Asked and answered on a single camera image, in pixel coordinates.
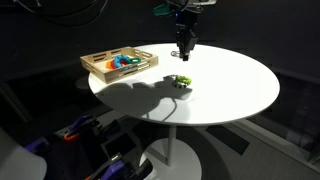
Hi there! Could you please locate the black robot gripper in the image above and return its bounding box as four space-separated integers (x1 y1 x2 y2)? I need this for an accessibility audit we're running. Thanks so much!
176 24 198 61

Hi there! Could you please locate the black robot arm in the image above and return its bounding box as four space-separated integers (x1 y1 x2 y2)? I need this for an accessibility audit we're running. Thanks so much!
166 0 217 61

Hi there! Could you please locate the wooden slatted crate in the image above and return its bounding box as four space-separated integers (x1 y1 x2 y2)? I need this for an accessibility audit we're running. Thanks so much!
80 47 158 84

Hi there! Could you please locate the white round table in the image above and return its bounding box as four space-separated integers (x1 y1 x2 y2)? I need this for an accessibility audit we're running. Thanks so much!
88 43 280 180

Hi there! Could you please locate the purple orange clamp rear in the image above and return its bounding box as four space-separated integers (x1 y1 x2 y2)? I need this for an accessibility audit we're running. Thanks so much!
63 113 121 144

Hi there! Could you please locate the purple black clamp front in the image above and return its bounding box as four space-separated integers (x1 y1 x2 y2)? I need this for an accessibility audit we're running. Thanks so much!
84 153 153 180

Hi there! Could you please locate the white chair corner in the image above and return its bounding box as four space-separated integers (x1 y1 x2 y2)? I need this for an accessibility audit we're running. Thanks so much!
0 128 47 180

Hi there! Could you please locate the black white striped ring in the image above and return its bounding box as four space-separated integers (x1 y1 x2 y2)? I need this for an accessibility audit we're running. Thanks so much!
170 74 189 90

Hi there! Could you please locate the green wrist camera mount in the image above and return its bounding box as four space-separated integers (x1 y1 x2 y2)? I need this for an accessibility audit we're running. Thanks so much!
153 4 175 16

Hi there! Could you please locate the blue ring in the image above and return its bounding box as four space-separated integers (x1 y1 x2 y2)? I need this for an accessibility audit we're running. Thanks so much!
113 54 132 69

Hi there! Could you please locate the red ring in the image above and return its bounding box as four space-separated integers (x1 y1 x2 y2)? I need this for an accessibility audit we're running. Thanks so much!
111 58 131 70

